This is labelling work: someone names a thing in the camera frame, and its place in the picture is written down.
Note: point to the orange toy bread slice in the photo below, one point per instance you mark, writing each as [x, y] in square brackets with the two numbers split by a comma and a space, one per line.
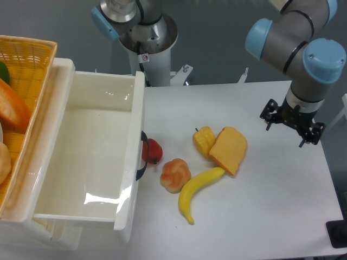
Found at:
[229, 149]

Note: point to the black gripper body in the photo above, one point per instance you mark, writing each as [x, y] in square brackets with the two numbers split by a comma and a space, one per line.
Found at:
[294, 118]

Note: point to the green toy vegetable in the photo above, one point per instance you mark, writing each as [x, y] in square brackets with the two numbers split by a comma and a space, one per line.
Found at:
[4, 73]

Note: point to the red toy pepper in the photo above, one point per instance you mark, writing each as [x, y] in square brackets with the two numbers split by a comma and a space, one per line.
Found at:
[152, 151]

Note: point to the yellow toy banana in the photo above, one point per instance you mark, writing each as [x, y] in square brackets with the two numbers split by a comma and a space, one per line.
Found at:
[193, 186]

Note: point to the orange toy baguette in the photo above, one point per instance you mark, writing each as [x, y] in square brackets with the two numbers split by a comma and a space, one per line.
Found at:
[14, 111]

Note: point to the yellow woven basket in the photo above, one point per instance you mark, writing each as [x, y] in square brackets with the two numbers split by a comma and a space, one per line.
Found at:
[29, 63]

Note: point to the white plastic open drawer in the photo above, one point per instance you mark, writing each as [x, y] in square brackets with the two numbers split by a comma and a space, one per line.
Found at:
[92, 177]

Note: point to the tan toy bun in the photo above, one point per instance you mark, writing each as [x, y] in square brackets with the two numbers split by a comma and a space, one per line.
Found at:
[5, 163]

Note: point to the black device at table edge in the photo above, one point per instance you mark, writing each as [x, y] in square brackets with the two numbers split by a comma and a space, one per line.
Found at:
[337, 233]

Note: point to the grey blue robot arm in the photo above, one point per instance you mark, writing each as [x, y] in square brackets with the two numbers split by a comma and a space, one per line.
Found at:
[289, 45]

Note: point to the toy braided bread roll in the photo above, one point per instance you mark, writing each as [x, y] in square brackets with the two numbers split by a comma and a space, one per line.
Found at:
[175, 174]

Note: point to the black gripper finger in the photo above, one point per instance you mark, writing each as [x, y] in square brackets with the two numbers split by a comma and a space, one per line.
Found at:
[269, 114]
[311, 134]

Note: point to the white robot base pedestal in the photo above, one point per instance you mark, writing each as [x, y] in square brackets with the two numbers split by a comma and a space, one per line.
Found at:
[149, 51]

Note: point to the white plastic drawer cabinet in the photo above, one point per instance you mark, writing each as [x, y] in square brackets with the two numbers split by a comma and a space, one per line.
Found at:
[19, 226]

